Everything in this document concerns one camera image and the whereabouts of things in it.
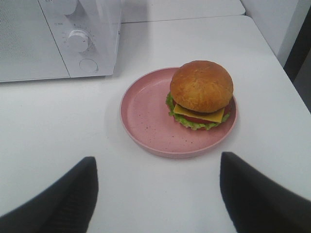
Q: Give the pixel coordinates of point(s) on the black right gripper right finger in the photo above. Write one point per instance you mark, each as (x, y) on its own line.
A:
(257, 204)

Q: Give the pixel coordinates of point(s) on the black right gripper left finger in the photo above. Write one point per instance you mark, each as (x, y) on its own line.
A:
(66, 206)

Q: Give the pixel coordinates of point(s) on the pink speckled plate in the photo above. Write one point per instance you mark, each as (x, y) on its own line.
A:
(145, 117)

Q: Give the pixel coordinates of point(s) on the burger with cheese and lettuce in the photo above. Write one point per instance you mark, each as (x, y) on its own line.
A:
(200, 95)

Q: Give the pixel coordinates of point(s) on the round white door-release button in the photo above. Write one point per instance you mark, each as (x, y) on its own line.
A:
(88, 65)

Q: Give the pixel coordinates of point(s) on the white microwave door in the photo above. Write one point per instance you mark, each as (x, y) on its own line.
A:
(27, 48)

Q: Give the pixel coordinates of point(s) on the lower white microwave knob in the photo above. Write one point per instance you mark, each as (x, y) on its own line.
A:
(78, 41)

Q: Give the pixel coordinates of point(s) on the white microwave knob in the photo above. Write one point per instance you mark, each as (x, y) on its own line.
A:
(70, 6)
(78, 41)

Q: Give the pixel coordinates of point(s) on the white microwave oven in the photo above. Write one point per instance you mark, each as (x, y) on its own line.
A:
(100, 19)

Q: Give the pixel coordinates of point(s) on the upper white microwave knob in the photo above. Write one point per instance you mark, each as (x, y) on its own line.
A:
(70, 6)

